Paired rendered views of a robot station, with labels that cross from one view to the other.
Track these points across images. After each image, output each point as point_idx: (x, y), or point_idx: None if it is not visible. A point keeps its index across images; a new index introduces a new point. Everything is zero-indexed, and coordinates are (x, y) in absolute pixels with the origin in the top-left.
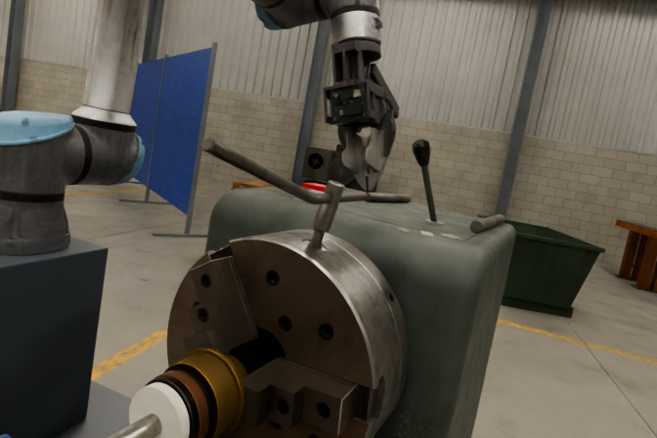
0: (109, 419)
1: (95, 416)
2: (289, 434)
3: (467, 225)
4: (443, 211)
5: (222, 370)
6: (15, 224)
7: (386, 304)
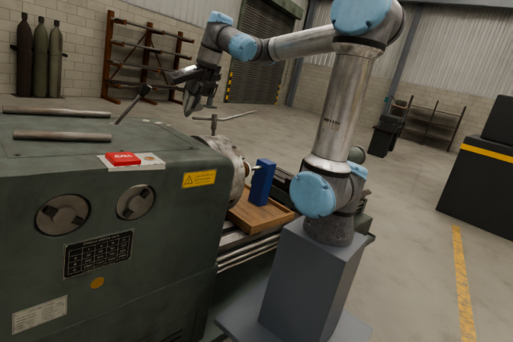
0: (244, 317)
1: (253, 322)
2: None
3: (82, 119)
4: (17, 126)
5: None
6: None
7: None
